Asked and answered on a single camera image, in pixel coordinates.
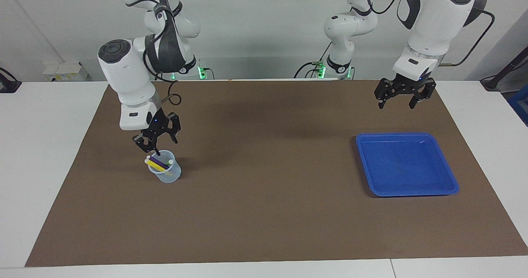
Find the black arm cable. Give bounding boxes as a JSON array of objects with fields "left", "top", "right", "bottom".
[
  {"left": 126, "top": 0, "right": 182, "bottom": 106},
  {"left": 362, "top": 0, "right": 495, "bottom": 67}
]

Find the black base cable bundle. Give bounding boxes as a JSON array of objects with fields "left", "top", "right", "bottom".
[{"left": 294, "top": 41, "right": 333, "bottom": 80}]

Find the blue plastic tray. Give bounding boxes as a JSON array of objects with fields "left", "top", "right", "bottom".
[{"left": 356, "top": 132, "right": 460, "bottom": 198}]

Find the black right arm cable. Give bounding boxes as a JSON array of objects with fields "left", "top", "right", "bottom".
[{"left": 126, "top": 0, "right": 182, "bottom": 106}]

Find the black pole stand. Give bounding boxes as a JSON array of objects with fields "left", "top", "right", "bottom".
[{"left": 481, "top": 46, "right": 528, "bottom": 92}]

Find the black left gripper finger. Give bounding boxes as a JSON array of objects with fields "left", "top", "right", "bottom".
[
  {"left": 374, "top": 79, "right": 393, "bottom": 110},
  {"left": 408, "top": 79, "right": 437, "bottom": 110}
]

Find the yellow pen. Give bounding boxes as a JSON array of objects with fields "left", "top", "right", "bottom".
[{"left": 144, "top": 158, "right": 170, "bottom": 172}]

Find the purple pen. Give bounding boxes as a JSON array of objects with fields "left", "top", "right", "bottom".
[{"left": 148, "top": 155, "right": 170, "bottom": 170}]

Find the clear plastic cup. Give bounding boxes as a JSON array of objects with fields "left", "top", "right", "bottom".
[{"left": 148, "top": 150, "right": 182, "bottom": 184}]

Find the blue crate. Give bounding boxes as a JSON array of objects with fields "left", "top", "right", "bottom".
[{"left": 507, "top": 84, "right": 528, "bottom": 127}]

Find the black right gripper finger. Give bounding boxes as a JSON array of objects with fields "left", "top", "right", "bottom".
[
  {"left": 132, "top": 131, "right": 161, "bottom": 156},
  {"left": 165, "top": 113, "right": 182, "bottom": 144}
]

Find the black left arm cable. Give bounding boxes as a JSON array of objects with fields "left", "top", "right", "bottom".
[{"left": 362, "top": 0, "right": 495, "bottom": 67}]

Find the white power strip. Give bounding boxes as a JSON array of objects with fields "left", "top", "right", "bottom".
[{"left": 43, "top": 61, "right": 89, "bottom": 82}]

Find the brown table mat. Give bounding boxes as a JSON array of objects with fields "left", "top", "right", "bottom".
[{"left": 25, "top": 79, "right": 528, "bottom": 267}]

